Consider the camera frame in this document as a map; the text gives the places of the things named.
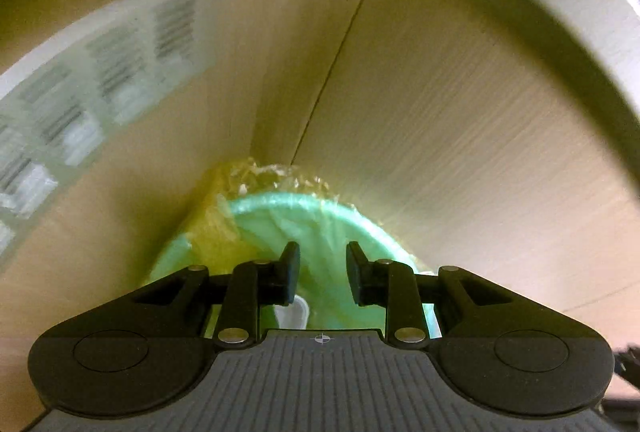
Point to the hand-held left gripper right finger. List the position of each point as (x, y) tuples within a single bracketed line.
[(356, 273)]

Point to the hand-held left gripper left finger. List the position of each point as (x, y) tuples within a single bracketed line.
[(290, 273)]

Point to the green plastic-wrapped round item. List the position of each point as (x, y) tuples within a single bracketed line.
[(320, 232)]

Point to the white crumpled tissue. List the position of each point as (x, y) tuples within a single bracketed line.
[(295, 314)]

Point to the yellow clear plastic bag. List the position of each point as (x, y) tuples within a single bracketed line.
[(215, 222)]

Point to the cardboard box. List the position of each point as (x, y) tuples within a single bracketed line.
[(450, 152)]

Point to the sheet of barcode labels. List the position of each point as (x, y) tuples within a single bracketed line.
[(100, 77)]

